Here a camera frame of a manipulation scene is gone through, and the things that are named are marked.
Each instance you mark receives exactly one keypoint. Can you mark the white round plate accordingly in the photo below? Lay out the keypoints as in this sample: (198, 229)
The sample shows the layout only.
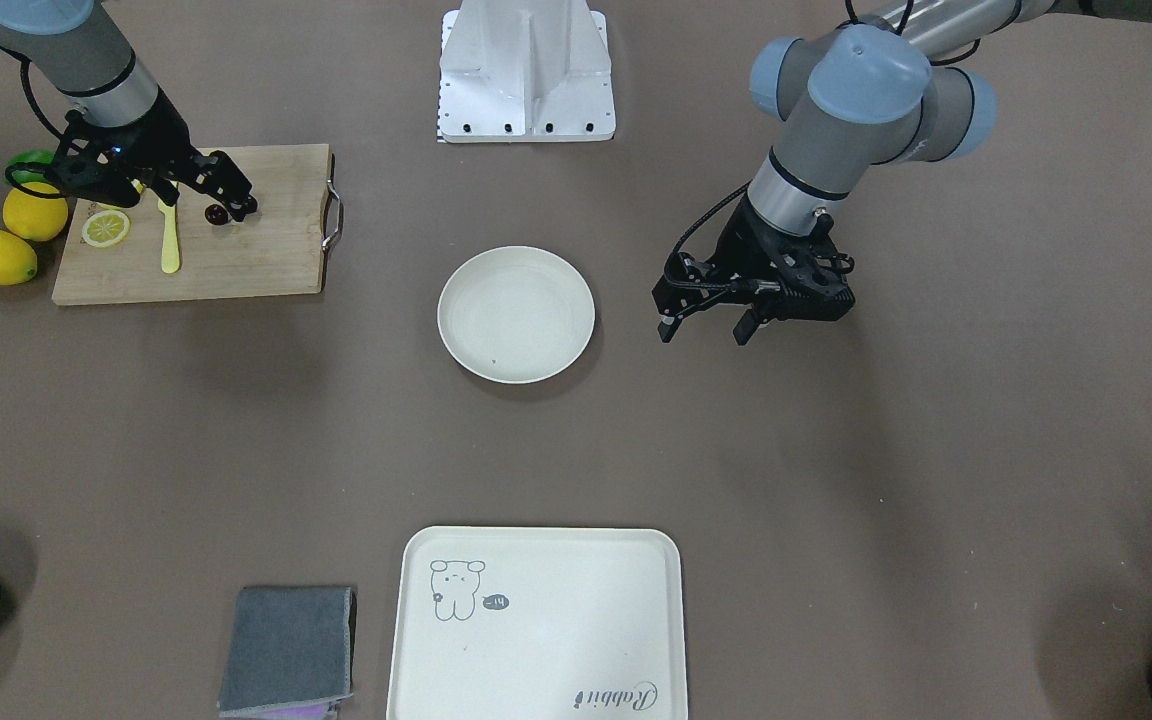
(516, 315)

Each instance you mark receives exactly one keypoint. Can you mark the lemon slice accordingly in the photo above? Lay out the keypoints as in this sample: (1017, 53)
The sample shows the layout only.
(105, 228)

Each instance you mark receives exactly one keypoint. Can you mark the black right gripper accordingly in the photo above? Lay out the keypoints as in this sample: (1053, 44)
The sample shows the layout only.
(162, 136)

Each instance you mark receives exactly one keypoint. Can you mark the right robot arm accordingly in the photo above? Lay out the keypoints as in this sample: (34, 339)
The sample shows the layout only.
(84, 55)

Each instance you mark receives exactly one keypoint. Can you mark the cream rectangular tray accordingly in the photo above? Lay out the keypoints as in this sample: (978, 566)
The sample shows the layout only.
(539, 623)

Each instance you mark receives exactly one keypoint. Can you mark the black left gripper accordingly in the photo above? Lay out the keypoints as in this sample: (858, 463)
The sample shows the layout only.
(742, 243)

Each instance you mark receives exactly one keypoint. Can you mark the grey folded cloth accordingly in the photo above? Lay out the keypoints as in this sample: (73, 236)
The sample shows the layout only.
(290, 653)

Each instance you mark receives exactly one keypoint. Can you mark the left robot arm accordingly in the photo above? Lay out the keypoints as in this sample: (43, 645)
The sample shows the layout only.
(882, 88)

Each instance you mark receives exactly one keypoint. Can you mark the bamboo cutting board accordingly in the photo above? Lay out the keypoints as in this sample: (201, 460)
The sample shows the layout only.
(280, 250)

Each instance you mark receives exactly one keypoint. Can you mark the dark red cherry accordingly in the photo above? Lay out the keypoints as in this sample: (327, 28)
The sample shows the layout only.
(216, 214)

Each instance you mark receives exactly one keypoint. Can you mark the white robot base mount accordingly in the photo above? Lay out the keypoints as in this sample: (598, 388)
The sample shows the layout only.
(525, 72)

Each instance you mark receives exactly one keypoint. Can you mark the yellow plastic knife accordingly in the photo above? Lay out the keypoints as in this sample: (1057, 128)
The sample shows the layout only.
(170, 244)

